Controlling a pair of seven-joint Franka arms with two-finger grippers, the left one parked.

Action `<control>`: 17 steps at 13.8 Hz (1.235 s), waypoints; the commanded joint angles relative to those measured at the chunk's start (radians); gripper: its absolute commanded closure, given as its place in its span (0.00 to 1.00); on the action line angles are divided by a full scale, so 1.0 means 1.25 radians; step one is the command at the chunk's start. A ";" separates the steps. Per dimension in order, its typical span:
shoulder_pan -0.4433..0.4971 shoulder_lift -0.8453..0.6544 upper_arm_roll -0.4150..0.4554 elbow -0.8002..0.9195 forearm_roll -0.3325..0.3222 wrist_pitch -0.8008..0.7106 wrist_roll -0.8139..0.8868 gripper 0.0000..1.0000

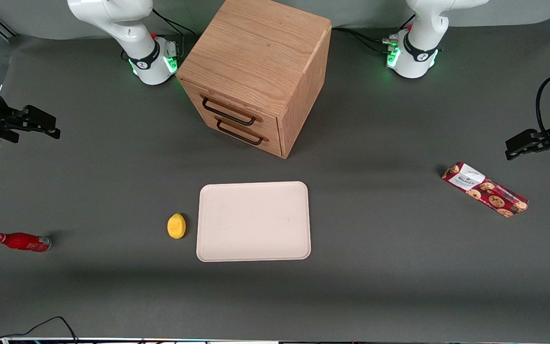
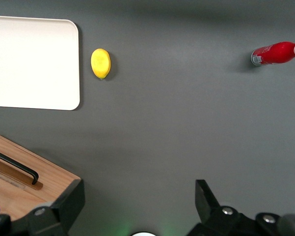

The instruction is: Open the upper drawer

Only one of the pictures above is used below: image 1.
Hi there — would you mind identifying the wooden drawer cabinet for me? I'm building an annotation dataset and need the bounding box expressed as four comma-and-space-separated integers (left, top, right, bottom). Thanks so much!
176, 0, 332, 159

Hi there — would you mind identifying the dark grey table mat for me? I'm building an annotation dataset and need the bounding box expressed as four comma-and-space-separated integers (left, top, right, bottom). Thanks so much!
0, 17, 550, 341

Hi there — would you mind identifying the beige rectangular tray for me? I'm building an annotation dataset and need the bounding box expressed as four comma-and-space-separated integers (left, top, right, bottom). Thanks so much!
196, 181, 312, 263

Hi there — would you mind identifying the black cable at table edge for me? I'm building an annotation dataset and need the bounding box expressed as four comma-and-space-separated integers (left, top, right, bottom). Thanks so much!
0, 316, 80, 344

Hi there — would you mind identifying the dark metal drawer handle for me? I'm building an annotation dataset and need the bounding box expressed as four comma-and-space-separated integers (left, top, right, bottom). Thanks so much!
215, 118, 269, 146
201, 95, 263, 127

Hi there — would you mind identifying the yellow lemon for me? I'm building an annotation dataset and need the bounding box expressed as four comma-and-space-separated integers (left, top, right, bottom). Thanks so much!
167, 213, 187, 239

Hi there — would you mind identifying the red bottle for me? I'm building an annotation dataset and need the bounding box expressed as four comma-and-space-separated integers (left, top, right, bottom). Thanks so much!
0, 232, 52, 253

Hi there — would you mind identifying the black arm base cable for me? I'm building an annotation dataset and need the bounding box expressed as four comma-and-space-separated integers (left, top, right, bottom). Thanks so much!
331, 14, 416, 54
152, 7, 197, 59

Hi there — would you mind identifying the red tartan cookie box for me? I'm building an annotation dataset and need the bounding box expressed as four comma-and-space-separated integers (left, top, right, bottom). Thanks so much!
441, 161, 529, 218

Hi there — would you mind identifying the aluminium frame rail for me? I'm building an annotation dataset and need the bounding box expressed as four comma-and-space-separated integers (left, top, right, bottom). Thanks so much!
0, 18, 19, 40

